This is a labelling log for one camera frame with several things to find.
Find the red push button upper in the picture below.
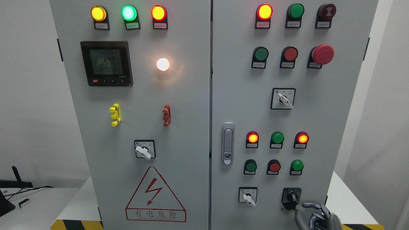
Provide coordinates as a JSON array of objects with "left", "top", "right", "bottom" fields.
[{"left": 280, "top": 46, "right": 298, "bottom": 69}]

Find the black rotary knob switch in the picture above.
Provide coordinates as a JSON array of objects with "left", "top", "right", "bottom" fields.
[{"left": 281, "top": 188, "right": 302, "bottom": 211}]

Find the black stand base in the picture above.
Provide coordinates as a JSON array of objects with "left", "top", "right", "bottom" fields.
[{"left": 0, "top": 191, "right": 16, "bottom": 217}]

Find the green indicator lower middle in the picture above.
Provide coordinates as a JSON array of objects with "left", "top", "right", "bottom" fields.
[{"left": 270, "top": 132, "right": 284, "bottom": 149}]

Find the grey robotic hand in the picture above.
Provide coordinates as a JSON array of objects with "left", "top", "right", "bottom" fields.
[{"left": 295, "top": 203, "right": 342, "bottom": 230}]

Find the white selector switch left door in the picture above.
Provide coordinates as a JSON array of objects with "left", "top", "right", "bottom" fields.
[{"left": 134, "top": 140, "right": 156, "bottom": 160}]

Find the white selector switch lower right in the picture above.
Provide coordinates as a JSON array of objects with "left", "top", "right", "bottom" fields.
[{"left": 238, "top": 187, "right": 258, "bottom": 207}]

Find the green push button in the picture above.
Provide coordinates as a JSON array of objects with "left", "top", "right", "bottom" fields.
[
  {"left": 243, "top": 159, "right": 257, "bottom": 175},
  {"left": 251, "top": 46, "right": 269, "bottom": 69}
]

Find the dark red buzzer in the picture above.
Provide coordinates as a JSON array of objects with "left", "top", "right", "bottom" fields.
[{"left": 315, "top": 4, "right": 336, "bottom": 29}]

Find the white cabinet base platform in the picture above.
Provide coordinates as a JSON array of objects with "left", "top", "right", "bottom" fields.
[{"left": 50, "top": 172, "right": 384, "bottom": 230}]

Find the grey left cabinet door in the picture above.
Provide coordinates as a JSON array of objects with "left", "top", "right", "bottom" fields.
[{"left": 50, "top": 0, "right": 211, "bottom": 230}]

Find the white selector switch upper right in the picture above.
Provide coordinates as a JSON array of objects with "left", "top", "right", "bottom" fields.
[{"left": 270, "top": 88, "right": 296, "bottom": 110}]

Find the red terminal connector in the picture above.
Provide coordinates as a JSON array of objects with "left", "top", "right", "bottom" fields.
[{"left": 162, "top": 104, "right": 172, "bottom": 127}]

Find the green indicator light top right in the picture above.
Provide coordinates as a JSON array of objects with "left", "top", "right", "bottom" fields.
[{"left": 285, "top": 3, "right": 305, "bottom": 28}]

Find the grey cabinet door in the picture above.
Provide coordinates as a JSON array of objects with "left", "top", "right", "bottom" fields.
[
  {"left": 210, "top": 0, "right": 378, "bottom": 230},
  {"left": 50, "top": 0, "right": 211, "bottom": 230}
]

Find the white selector switch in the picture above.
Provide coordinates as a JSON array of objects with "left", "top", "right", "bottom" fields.
[
  {"left": 238, "top": 187, "right": 258, "bottom": 207},
  {"left": 270, "top": 88, "right": 296, "bottom": 110}
]

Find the red push button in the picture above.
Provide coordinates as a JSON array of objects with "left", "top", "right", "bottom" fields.
[
  {"left": 280, "top": 46, "right": 298, "bottom": 69},
  {"left": 266, "top": 159, "right": 281, "bottom": 175}
]

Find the orange indicator light left door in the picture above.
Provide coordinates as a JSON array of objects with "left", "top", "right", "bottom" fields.
[{"left": 151, "top": 5, "right": 168, "bottom": 30}]

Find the red electric hazard warning sticker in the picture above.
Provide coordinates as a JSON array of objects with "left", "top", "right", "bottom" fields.
[{"left": 125, "top": 166, "right": 187, "bottom": 222}]

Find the grey right cabinet door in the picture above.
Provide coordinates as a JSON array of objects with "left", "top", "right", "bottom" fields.
[{"left": 210, "top": 0, "right": 378, "bottom": 230}]

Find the green light button lower right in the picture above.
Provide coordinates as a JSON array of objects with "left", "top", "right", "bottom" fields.
[{"left": 289, "top": 160, "right": 304, "bottom": 176}]

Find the green push button upper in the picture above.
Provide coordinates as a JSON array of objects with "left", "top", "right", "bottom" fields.
[{"left": 251, "top": 46, "right": 269, "bottom": 69}]

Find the black device with antenna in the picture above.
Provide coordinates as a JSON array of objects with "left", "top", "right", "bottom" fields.
[{"left": 0, "top": 166, "right": 34, "bottom": 189}]

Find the white lit indicator lamp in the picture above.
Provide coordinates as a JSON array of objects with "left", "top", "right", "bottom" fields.
[{"left": 156, "top": 58, "right": 170, "bottom": 72}]

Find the red lit indicator lower left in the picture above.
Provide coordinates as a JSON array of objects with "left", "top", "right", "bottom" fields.
[{"left": 246, "top": 131, "right": 259, "bottom": 148}]

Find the red indicator lower right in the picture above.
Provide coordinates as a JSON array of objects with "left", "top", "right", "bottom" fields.
[{"left": 293, "top": 132, "right": 309, "bottom": 149}]

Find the orange indicator light door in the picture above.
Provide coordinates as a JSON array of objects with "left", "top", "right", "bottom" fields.
[
  {"left": 151, "top": 5, "right": 168, "bottom": 30},
  {"left": 255, "top": 4, "right": 274, "bottom": 29}
]

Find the orange indicator light right door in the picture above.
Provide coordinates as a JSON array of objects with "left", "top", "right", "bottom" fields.
[{"left": 255, "top": 4, "right": 274, "bottom": 29}]

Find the black digital power meter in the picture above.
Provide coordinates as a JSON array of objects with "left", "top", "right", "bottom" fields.
[{"left": 80, "top": 41, "right": 133, "bottom": 87}]

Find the small black white adapter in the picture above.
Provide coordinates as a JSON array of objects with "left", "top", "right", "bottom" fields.
[{"left": 19, "top": 198, "right": 30, "bottom": 208}]

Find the black cable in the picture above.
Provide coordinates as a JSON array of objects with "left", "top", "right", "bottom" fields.
[{"left": 0, "top": 186, "right": 55, "bottom": 201}]

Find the green push button lower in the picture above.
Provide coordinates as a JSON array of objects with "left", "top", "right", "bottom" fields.
[{"left": 243, "top": 159, "right": 257, "bottom": 175}]

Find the silver door latch handle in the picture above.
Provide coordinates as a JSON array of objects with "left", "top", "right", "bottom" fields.
[{"left": 221, "top": 122, "right": 235, "bottom": 165}]

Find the red emergency stop mushroom button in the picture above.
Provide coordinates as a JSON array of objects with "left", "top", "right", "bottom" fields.
[{"left": 307, "top": 44, "right": 335, "bottom": 69}]

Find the green lit indicator light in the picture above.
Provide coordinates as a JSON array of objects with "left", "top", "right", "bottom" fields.
[{"left": 121, "top": 5, "right": 141, "bottom": 30}]

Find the yellow terminal connector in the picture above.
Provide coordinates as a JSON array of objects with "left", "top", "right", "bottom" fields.
[{"left": 109, "top": 103, "right": 121, "bottom": 127}]

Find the red push button lower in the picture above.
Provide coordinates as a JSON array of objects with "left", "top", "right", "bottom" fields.
[{"left": 266, "top": 159, "right": 281, "bottom": 175}]

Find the yellow indicator light top left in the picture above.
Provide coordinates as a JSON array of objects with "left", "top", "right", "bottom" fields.
[{"left": 90, "top": 5, "right": 110, "bottom": 30}]

